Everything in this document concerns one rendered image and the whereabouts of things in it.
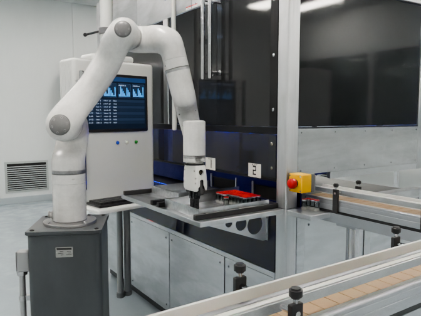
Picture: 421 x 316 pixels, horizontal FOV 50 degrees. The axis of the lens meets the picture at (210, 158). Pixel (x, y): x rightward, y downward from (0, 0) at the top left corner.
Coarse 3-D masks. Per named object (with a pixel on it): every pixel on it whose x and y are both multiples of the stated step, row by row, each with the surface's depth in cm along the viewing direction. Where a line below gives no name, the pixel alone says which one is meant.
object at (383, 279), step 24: (240, 264) 77; (336, 264) 86; (360, 264) 90; (384, 264) 97; (408, 264) 88; (240, 288) 77; (264, 288) 76; (288, 288) 83; (312, 288) 74; (336, 288) 76; (360, 288) 84; (384, 288) 84; (408, 288) 84; (168, 312) 65; (192, 312) 67; (216, 312) 73; (240, 312) 65; (264, 312) 67; (288, 312) 66; (312, 312) 74; (336, 312) 73; (360, 312) 76; (384, 312) 80; (408, 312) 85
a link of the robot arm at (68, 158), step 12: (84, 132) 167; (60, 144) 166; (72, 144) 166; (84, 144) 168; (60, 156) 160; (72, 156) 160; (84, 156) 164; (60, 168) 159; (72, 168) 159; (84, 168) 164
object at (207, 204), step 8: (168, 200) 182; (176, 200) 187; (184, 200) 189; (200, 200) 194; (208, 200) 196; (264, 200) 181; (176, 208) 177; (184, 208) 171; (192, 208) 166; (200, 208) 181; (208, 208) 165; (216, 208) 167; (224, 208) 170; (232, 208) 172; (192, 216) 167
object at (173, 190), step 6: (156, 186) 220; (162, 186) 222; (168, 186) 224; (174, 186) 226; (180, 186) 228; (156, 192) 215; (162, 192) 210; (168, 192) 205; (174, 192) 200; (180, 192) 218; (186, 192) 200; (204, 192) 205; (210, 192) 207
